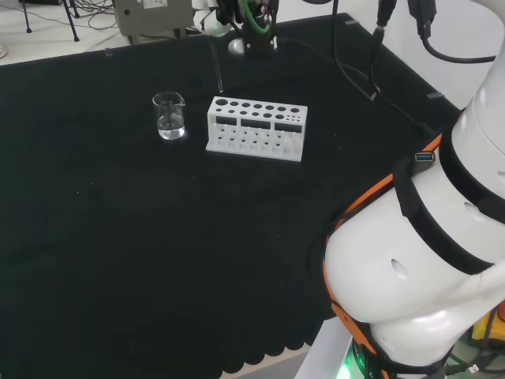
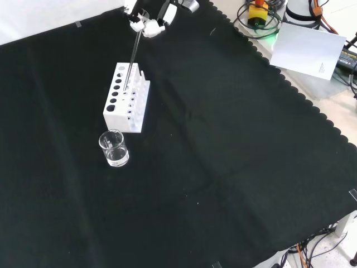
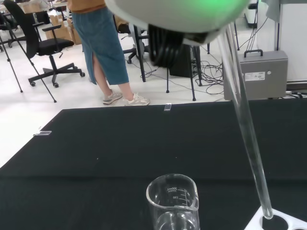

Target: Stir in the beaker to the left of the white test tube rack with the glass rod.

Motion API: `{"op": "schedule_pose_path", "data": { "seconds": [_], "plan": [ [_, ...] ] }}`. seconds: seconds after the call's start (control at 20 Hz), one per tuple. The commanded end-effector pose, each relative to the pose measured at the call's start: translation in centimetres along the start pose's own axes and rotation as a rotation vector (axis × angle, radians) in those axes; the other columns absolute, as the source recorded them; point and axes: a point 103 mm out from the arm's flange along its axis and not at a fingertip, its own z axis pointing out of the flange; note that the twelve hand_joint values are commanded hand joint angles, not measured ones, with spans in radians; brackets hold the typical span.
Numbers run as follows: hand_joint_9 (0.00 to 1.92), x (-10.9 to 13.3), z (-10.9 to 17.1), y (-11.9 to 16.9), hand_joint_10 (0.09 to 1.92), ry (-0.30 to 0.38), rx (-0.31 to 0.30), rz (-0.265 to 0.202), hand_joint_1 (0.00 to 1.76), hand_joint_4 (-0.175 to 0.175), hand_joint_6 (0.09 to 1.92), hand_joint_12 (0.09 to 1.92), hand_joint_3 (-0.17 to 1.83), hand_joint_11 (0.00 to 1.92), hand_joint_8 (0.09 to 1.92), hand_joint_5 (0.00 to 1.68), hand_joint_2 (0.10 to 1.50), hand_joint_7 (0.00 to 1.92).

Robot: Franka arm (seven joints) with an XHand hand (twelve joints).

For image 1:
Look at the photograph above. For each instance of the black tripod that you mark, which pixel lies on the black tripod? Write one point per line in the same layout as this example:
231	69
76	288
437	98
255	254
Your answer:
72	21

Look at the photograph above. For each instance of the grey control box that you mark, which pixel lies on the grey control box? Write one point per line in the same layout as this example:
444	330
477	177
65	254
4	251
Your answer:
158	16

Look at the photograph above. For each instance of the yellow stop button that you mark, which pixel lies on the yellow stop button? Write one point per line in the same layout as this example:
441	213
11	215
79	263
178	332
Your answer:
483	327

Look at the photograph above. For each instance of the clear plastic cloth clip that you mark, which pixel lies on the clear plastic cloth clip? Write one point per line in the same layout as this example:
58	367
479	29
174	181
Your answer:
108	51

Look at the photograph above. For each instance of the clear glass rod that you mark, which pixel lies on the clear glass rod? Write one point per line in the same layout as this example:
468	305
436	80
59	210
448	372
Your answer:
216	69

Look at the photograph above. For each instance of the clear glass beaker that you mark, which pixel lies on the clear glass beaker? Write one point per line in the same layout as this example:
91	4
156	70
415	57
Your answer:
169	118

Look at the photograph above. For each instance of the black bench cloth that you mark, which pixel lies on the black bench cloth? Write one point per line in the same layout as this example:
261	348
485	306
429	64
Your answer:
138	237

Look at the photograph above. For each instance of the white test tube rack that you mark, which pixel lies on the white test tube rack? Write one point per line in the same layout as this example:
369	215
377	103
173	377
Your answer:
256	130

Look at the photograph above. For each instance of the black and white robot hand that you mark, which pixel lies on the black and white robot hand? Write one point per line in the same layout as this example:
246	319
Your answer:
258	37

